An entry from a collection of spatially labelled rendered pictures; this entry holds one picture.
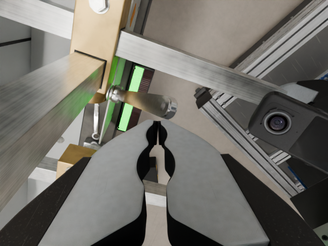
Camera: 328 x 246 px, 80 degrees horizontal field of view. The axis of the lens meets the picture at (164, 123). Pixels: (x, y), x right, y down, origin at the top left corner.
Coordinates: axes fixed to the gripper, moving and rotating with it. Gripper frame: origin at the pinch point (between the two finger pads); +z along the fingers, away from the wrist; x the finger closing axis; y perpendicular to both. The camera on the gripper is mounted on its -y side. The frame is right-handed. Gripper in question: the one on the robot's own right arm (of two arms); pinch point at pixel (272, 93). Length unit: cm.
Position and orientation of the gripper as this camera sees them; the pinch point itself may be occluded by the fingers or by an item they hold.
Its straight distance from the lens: 35.5
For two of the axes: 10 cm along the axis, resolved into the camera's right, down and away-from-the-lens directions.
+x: 3.3, -8.3, -4.6
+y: 9.4, 2.8, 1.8
